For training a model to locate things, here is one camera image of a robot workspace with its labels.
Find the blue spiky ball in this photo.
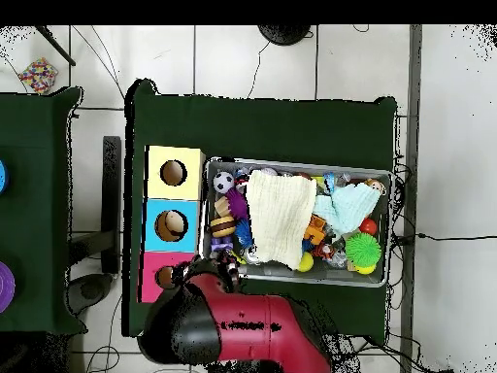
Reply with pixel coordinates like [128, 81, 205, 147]
[235, 219, 255, 249]

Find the wooden box with three holes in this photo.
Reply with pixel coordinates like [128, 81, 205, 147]
[139, 145, 207, 304]

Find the yellow ball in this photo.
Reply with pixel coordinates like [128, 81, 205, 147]
[296, 252, 315, 273]

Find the black upright panel stand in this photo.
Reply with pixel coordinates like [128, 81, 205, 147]
[66, 135, 124, 316]

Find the black round floor base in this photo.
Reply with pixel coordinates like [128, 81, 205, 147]
[257, 24, 314, 47]

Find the small soccer ball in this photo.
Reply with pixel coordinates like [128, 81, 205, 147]
[213, 170, 236, 194]

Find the red ball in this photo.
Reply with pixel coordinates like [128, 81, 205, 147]
[358, 217, 380, 237]

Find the orange plastic toy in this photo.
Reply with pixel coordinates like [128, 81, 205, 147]
[304, 215, 329, 246]

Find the dark green side table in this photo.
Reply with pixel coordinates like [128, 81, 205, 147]
[0, 86, 85, 335]

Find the brown wooden yo-yo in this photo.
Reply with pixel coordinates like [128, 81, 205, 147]
[209, 215, 238, 238]

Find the multicoloured speckled toy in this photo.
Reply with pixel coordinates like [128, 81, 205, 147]
[17, 57, 59, 94]

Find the purple round disc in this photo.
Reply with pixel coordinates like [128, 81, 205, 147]
[0, 259, 17, 315]

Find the dark green table cloth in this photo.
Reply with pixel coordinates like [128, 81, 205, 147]
[123, 77, 399, 347]

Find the mint green waffle cloth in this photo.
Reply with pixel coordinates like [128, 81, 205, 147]
[314, 182, 383, 238]

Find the shallow clear mesh bin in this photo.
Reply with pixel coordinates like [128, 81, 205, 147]
[200, 157, 393, 288]

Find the purple spiky ball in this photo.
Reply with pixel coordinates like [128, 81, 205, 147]
[225, 187, 249, 221]

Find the green spiky rubber ball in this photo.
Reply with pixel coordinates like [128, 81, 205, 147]
[345, 231, 383, 269]

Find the cream yellow waffle cloth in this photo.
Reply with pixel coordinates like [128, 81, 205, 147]
[245, 169, 318, 271]

